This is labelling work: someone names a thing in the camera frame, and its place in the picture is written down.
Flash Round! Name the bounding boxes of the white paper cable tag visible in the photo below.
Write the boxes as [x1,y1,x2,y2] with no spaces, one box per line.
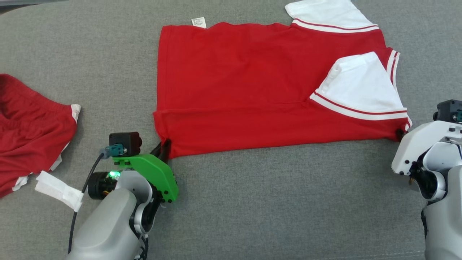
[35,171,84,212]

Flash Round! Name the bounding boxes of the red and white jersey shirt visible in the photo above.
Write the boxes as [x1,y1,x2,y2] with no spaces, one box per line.
[153,0,413,159]

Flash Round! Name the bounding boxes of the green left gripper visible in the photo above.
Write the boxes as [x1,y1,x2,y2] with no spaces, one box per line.
[115,139,179,203]

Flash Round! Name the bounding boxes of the black left cable, teal plug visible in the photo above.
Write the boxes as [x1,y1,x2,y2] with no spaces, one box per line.
[68,144,125,254]

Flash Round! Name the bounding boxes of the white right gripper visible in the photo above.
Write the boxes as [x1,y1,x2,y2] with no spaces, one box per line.
[392,121,462,176]

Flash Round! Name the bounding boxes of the red shorts with white trim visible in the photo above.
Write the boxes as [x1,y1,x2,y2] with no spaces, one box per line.
[0,74,81,198]

